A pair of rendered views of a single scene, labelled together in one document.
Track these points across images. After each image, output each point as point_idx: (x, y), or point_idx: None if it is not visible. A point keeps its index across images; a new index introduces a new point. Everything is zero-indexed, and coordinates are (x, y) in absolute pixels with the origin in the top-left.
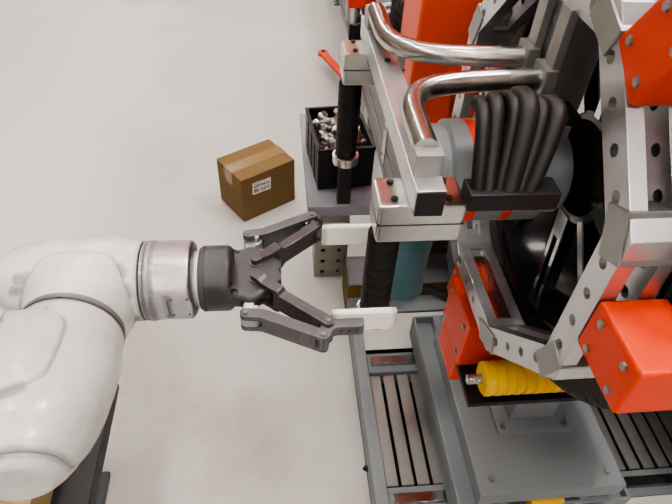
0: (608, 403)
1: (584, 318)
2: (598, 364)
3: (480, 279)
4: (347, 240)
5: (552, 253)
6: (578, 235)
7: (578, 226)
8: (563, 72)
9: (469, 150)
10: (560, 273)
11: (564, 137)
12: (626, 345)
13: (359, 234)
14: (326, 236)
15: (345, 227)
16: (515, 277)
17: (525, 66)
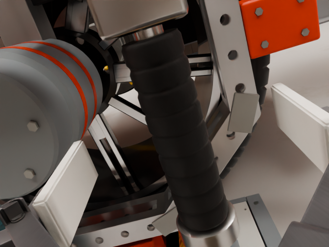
0: (313, 37)
1: (241, 35)
2: (282, 35)
3: (106, 221)
4: (81, 197)
5: (113, 149)
6: (119, 107)
7: (112, 103)
8: None
9: (26, 51)
10: (114, 178)
11: (54, 35)
12: None
13: (81, 171)
14: (60, 216)
15: (62, 171)
16: (109, 204)
17: None
